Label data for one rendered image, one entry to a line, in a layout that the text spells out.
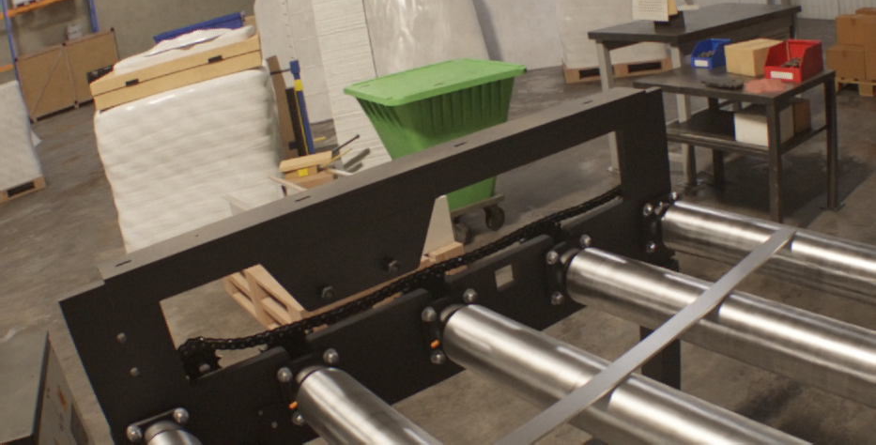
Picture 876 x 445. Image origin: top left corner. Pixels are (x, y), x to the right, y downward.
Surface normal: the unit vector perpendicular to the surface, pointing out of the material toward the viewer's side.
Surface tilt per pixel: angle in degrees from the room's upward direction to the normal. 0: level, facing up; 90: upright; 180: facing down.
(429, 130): 100
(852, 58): 90
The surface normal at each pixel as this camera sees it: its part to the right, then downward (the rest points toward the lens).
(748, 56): -0.91, 0.26
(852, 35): -0.77, 0.31
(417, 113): 0.46, 0.36
